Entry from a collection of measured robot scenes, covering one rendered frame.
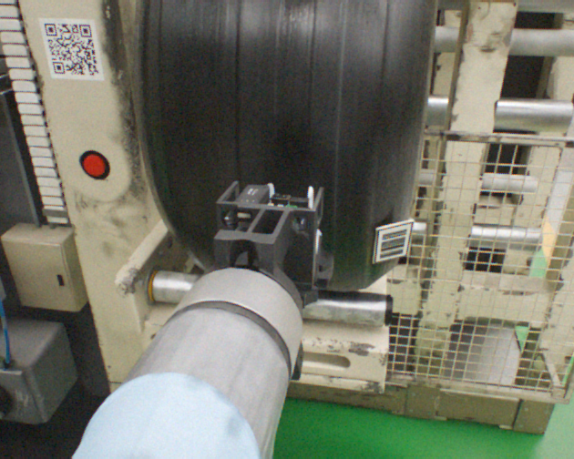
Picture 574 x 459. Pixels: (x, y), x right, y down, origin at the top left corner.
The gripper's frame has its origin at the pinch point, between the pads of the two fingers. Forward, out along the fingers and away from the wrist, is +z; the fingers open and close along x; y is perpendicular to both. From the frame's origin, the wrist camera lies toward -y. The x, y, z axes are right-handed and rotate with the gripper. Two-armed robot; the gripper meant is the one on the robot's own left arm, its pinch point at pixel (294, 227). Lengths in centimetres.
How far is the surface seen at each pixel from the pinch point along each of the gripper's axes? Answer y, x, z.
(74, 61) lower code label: 12.7, 32.2, 18.5
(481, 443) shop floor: -101, -46, 84
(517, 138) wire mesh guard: -3, -34, 62
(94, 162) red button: -1.1, 31.9, 19.8
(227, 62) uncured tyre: 15.2, 6.4, 0.0
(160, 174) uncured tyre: 4.0, 14.0, 1.3
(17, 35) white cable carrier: 15.6, 40.2, 19.2
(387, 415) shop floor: -100, -18, 89
